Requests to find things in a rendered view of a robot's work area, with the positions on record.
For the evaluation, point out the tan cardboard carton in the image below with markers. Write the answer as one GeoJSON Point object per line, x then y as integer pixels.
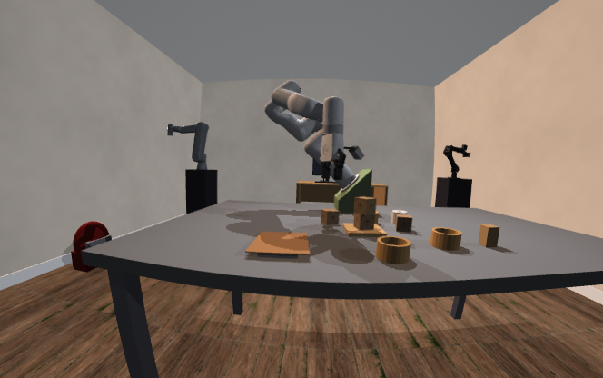
{"type": "Point", "coordinates": [364, 222]}
{"type": "Point", "coordinates": [365, 205]}
{"type": "Point", "coordinates": [330, 216]}

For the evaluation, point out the orange ring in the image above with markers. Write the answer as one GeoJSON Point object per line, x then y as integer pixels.
{"type": "Point", "coordinates": [449, 241]}
{"type": "Point", "coordinates": [393, 250]}

